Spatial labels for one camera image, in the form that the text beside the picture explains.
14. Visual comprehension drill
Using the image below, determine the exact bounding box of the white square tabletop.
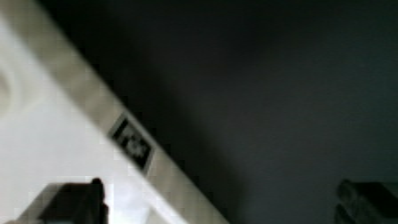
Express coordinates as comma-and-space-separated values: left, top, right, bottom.
0, 0, 229, 224

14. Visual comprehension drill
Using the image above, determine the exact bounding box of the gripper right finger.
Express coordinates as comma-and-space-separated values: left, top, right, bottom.
334, 179, 398, 224

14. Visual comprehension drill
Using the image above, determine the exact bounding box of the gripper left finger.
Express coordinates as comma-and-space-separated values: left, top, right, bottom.
36, 177, 110, 224

